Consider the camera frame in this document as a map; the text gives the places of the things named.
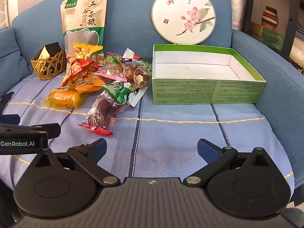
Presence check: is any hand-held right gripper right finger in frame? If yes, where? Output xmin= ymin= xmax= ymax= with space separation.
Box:
xmin=183 ymin=138 xmax=277 ymax=187

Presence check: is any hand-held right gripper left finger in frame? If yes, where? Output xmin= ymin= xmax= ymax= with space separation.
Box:
xmin=28 ymin=138 xmax=121 ymax=187

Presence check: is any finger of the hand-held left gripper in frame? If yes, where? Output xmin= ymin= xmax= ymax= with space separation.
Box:
xmin=0 ymin=123 xmax=61 ymax=139
xmin=0 ymin=92 xmax=21 ymax=125

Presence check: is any brown snack packet red end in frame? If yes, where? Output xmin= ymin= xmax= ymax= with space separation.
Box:
xmin=78 ymin=95 xmax=130 ymax=136

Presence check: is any brown snack packet pink band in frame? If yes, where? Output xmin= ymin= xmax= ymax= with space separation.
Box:
xmin=94 ymin=62 xmax=136 ymax=82

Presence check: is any green cardboard box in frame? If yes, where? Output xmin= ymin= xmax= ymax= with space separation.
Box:
xmin=151 ymin=44 xmax=267 ymax=105

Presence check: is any light blue striped blanket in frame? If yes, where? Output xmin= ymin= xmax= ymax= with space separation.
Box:
xmin=0 ymin=72 xmax=294 ymax=195

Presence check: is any blue cushion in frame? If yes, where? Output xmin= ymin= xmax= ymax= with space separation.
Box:
xmin=0 ymin=27 xmax=33 ymax=96

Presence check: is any green snack packet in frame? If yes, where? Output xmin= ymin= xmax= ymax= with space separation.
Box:
xmin=101 ymin=54 xmax=123 ymax=66
xmin=101 ymin=82 xmax=135 ymax=105

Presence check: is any red orange snack packet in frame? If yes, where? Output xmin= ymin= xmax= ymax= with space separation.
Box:
xmin=60 ymin=59 xmax=96 ymax=87

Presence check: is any black and gold small box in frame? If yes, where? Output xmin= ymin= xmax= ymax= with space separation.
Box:
xmin=33 ymin=42 xmax=63 ymax=63

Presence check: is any clear brown snack packet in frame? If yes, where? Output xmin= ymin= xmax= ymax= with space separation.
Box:
xmin=128 ymin=62 xmax=153 ymax=89

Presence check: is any white red snack packet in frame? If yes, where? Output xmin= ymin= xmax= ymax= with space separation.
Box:
xmin=122 ymin=48 xmax=144 ymax=61

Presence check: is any beige and green grain pouch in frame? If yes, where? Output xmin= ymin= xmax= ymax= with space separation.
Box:
xmin=60 ymin=0 xmax=108 ymax=62

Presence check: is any stack of green boxes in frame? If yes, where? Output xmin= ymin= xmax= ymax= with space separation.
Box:
xmin=249 ymin=22 xmax=286 ymax=52

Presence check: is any blue fabric sofa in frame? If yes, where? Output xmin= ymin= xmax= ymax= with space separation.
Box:
xmin=0 ymin=0 xmax=304 ymax=219

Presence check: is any round floral fan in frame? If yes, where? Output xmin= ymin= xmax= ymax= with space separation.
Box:
xmin=151 ymin=0 xmax=216 ymax=45

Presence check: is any striped vase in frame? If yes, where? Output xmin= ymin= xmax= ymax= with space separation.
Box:
xmin=261 ymin=6 xmax=278 ymax=32

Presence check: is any dark metal rack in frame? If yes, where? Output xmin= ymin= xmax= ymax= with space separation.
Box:
xmin=240 ymin=0 xmax=304 ymax=61

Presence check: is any white wire rack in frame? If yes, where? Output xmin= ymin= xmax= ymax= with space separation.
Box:
xmin=0 ymin=1 xmax=13 ymax=29

